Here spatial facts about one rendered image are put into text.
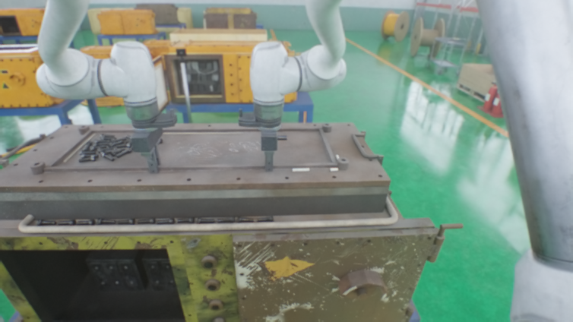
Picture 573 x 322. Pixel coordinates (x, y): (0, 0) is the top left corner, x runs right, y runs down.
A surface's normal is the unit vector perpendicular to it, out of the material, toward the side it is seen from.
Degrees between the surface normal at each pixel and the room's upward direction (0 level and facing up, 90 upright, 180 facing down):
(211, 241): 90
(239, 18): 90
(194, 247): 90
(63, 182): 0
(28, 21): 90
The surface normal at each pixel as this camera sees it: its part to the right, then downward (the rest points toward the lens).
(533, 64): -0.74, 0.11
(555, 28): -0.25, 0.00
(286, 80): 0.47, 0.42
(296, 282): 0.07, 0.47
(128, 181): 0.03, -0.88
